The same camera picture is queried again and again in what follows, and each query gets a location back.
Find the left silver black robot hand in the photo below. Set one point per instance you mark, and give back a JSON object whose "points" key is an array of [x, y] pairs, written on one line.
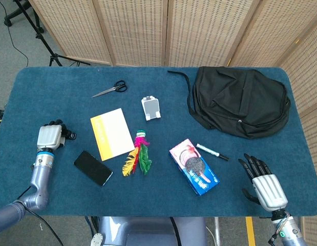
{"points": [[48, 137]]}

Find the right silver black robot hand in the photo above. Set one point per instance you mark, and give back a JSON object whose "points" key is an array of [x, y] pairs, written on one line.
{"points": [[268, 189]]}

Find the black stapler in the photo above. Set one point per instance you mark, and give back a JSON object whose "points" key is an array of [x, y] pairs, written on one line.
{"points": [[71, 135]]}

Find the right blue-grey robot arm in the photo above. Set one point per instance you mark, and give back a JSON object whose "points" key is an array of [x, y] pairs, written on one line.
{"points": [[288, 230]]}

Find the white and yellow notebook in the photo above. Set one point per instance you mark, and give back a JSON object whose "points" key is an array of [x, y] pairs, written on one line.
{"points": [[114, 130]]}

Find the white phone stand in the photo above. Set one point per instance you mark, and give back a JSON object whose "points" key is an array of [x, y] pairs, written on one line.
{"points": [[151, 107]]}

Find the black smartphone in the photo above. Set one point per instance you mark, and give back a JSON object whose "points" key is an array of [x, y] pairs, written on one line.
{"points": [[93, 167]]}

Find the white marker pen black cap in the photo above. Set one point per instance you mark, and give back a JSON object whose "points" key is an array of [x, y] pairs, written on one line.
{"points": [[209, 151]]}

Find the blue Oreo cookie box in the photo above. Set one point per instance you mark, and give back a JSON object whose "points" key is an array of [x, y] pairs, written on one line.
{"points": [[196, 169]]}

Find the black backpack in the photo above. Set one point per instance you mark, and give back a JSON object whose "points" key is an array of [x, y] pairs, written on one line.
{"points": [[237, 102]]}

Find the colourful feather shuttlecock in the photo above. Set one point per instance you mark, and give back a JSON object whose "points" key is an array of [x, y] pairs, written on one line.
{"points": [[144, 159]]}

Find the black tripod stand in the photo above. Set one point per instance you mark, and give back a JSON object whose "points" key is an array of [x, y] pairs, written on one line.
{"points": [[43, 38]]}

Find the blue table cloth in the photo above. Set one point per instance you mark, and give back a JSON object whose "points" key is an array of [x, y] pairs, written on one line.
{"points": [[158, 200]]}

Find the black office chair base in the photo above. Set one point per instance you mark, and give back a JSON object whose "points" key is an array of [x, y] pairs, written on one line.
{"points": [[36, 20]]}

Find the blue-grey robot torso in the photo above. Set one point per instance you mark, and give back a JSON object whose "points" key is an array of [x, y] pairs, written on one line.
{"points": [[148, 232]]}

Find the wicker folding screen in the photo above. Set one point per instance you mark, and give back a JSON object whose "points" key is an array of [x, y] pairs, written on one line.
{"points": [[137, 30]]}

